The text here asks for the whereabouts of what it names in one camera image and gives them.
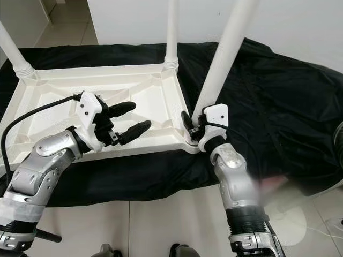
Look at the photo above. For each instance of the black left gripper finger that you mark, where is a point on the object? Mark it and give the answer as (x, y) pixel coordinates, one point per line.
(135, 131)
(123, 108)

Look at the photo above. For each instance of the white plastic table top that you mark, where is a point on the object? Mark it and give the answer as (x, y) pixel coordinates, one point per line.
(139, 91)

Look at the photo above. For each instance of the white plastic table leg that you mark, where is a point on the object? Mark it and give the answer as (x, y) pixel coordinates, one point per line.
(171, 32)
(225, 48)
(16, 56)

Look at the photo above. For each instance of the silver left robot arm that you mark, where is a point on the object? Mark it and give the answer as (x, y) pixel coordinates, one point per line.
(43, 171)

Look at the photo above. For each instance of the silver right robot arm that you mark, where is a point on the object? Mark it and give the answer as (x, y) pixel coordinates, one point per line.
(238, 176)

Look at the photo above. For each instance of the black cloth table cover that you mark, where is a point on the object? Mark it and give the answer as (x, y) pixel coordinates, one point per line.
(289, 107)

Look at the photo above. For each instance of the grey robot right foot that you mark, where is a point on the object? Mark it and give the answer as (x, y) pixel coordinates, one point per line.
(185, 251)

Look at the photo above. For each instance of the grey robot foot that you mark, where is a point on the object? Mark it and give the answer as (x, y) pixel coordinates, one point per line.
(185, 251)
(107, 251)

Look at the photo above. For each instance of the grey robot left foot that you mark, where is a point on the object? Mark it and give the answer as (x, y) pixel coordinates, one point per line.
(107, 251)

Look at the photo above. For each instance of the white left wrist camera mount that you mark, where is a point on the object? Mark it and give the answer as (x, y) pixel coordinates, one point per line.
(90, 112)

